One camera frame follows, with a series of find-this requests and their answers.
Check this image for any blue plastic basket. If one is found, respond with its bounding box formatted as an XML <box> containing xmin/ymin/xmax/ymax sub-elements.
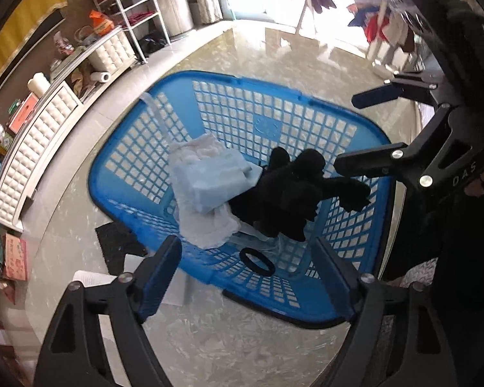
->
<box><xmin>88</xmin><ymin>70</ymin><xmax>397</xmax><ymax>329</ymax></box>

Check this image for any black hair tie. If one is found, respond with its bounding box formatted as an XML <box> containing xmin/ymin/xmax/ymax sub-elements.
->
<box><xmin>239</xmin><ymin>247</ymin><xmax>276</xmax><ymax>275</ymax></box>

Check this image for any wicker basket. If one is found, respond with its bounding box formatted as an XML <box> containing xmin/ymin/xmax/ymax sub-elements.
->
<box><xmin>73</xmin><ymin>25</ymin><xmax>97</xmax><ymax>47</ymax></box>

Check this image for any light blue cloth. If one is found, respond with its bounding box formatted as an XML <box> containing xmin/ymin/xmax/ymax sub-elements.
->
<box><xmin>184</xmin><ymin>151</ymin><xmax>263</xmax><ymax>215</ymax></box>

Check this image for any black bag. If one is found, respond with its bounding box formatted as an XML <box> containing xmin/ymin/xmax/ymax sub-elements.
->
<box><xmin>139</xmin><ymin>36</ymin><xmax>168</xmax><ymax>55</ymax></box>

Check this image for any black cloth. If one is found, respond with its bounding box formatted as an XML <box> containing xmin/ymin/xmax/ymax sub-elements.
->
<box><xmin>95</xmin><ymin>222</ymin><xmax>150</xmax><ymax>277</ymax></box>

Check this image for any white shelf rack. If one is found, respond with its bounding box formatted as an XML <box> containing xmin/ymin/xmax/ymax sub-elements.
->
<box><xmin>92</xmin><ymin>0</ymin><xmax>171</xmax><ymax>63</ymax></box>

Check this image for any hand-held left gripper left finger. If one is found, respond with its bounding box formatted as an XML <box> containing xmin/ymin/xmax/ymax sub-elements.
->
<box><xmin>34</xmin><ymin>234</ymin><xmax>183</xmax><ymax>387</ymax></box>

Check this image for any floor-standing air conditioner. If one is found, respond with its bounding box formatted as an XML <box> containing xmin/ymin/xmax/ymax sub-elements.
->
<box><xmin>151</xmin><ymin>0</ymin><xmax>194</xmax><ymax>35</ymax></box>

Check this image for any white paper sheet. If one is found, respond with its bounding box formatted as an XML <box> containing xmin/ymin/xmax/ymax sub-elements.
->
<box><xmin>72</xmin><ymin>255</ymin><xmax>184</xmax><ymax>307</ymax></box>

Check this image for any black television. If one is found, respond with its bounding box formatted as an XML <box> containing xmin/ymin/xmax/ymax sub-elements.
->
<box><xmin>0</xmin><ymin>8</ymin><xmax>65</xmax><ymax>97</ymax></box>

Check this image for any white cloth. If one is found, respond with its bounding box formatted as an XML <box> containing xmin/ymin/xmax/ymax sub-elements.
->
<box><xmin>139</xmin><ymin>92</ymin><xmax>243</xmax><ymax>249</ymax></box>

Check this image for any pink box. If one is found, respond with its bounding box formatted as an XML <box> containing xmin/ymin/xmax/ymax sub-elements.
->
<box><xmin>8</xmin><ymin>92</ymin><xmax>39</xmax><ymax>134</ymax></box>

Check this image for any orange bag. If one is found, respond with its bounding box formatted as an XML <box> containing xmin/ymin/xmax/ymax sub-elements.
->
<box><xmin>89</xmin><ymin>10</ymin><xmax>116</xmax><ymax>37</ymax></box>

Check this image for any black garment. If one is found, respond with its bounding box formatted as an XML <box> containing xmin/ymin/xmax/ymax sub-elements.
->
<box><xmin>228</xmin><ymin>147</ymin><xmax>372</xmax><ymax>243</ymax></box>

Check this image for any printed cardboard box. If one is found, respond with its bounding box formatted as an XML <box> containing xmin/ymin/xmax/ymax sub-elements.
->
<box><xmin>2</xmin><ymin>233</ymin><xmax>28</xmax><ymax>282</ymax></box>

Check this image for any pale grey cloth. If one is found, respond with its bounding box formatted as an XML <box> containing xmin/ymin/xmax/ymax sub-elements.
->
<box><xmin>240</xmin><ymin>160</ymin><xmax>264</xmax><ymax>178</ymax></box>

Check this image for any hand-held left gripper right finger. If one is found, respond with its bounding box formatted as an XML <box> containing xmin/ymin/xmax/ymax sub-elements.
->
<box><xmin>310</xmin><ymin>239</ymin><xmax>448</xmax><ymax>387</ymax></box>

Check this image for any white tufted TV cabinet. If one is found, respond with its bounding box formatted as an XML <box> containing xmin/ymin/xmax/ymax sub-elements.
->
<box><xmin>0</xmin><ymin>30</ymin><xmax>140</xmax><ymax>232</ymax></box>

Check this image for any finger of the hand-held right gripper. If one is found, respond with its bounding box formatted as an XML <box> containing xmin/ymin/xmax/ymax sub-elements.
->
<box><xmin>334</xmin><ymin>106</ymin><xmax>480</xmax><ymax>193</ymax></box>
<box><xmin>352</xmin><ymin>70</ymin><xmax>441</xmax><ymax>110</ymax></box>

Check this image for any yellow cover cloth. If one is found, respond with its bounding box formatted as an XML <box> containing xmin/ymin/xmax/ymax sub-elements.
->
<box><xmin>0</xmin><ymin>0</ymin><xmax>68</xmax><ymax>85</ymax></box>

